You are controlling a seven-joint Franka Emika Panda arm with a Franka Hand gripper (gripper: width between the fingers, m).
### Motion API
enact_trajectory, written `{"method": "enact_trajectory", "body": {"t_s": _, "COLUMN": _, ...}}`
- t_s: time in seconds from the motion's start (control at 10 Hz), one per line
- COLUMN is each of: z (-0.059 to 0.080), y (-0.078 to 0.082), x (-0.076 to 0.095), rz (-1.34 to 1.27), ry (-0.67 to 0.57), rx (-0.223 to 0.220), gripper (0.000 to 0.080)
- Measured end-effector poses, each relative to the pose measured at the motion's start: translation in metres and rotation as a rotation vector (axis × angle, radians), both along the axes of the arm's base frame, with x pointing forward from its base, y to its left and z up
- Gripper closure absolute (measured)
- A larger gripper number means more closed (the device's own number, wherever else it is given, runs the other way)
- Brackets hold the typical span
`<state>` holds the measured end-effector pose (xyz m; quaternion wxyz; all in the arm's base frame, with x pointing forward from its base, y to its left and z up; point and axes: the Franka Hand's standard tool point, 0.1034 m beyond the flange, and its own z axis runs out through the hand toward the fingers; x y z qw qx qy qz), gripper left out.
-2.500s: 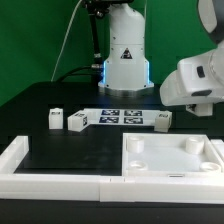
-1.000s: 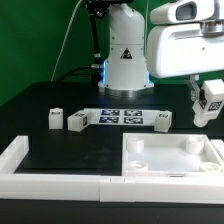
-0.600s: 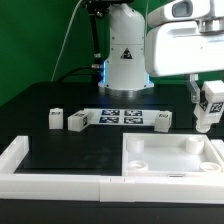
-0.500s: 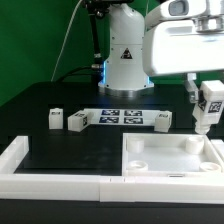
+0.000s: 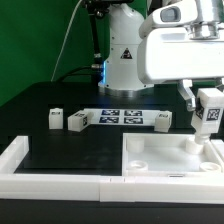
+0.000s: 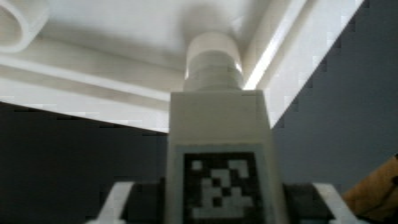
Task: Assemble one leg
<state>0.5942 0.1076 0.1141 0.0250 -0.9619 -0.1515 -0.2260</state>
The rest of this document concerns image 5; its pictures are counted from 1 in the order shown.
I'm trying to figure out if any white square tabletop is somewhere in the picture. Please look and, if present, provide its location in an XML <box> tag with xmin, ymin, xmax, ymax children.
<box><xmin>122</xmin><ymin>133</ymin><xmax>224</xmax><ymax>177</ymax></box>

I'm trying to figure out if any white U-shaped obstacle fence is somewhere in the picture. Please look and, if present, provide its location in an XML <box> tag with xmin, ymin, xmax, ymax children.
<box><xmin>0</xmin><ymin>136</ymin><xmax>224</xmax><ymax>204</ymax></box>

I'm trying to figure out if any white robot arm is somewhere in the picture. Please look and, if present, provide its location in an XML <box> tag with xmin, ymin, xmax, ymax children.
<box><xmin>100</xmin><ymin>0</ymin><xmax>224</xmax><ymax>111</ymax></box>

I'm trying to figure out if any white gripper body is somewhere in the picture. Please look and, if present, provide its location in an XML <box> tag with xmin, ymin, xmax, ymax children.
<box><xmin>137</xmin><ymin>27</ymin><xmax>224</xmax><ymax>84</ymax></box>

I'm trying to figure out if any black cable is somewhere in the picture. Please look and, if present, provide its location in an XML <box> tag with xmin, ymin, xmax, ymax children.
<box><xmin>57</xmin><ymin>64</ymin><xmax>102</xmax><ymax>83</ymax></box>

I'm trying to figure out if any white cable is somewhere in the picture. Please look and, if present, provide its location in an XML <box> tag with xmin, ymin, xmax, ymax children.
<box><xmin>50</xmin><ymin>0</ymin><xmax>83</xmax><ymax>82</ymax></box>

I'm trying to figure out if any white marker sheet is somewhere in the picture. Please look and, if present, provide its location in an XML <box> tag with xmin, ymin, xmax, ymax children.
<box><xmin>85</xmin><ymin>108</ymin><xmax>160</xmax><ymax>126</ymax></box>

